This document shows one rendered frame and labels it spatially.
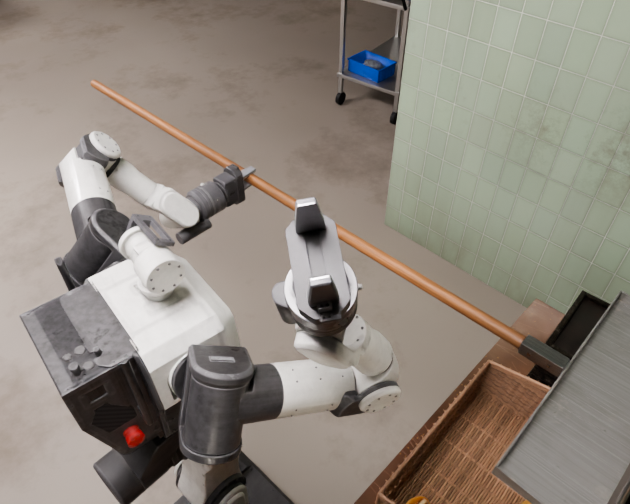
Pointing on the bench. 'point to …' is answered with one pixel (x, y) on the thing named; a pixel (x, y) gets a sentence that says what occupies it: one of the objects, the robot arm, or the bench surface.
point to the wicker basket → (492, 384)
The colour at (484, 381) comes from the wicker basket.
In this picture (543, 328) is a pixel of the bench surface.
